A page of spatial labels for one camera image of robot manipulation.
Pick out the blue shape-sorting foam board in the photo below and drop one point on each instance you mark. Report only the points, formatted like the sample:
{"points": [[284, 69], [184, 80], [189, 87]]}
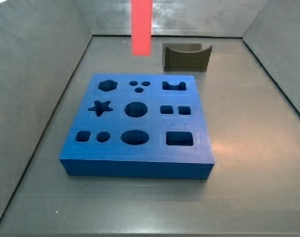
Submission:
{"points": [[139, 128]]}

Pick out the red rectangular block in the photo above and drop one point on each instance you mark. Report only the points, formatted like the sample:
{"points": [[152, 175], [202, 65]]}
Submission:
{"points": [[141, 27]]}

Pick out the dark curved holder block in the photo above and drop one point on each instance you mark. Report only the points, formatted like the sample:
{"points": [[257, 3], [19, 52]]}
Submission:
{"points": [[185, 57]]}

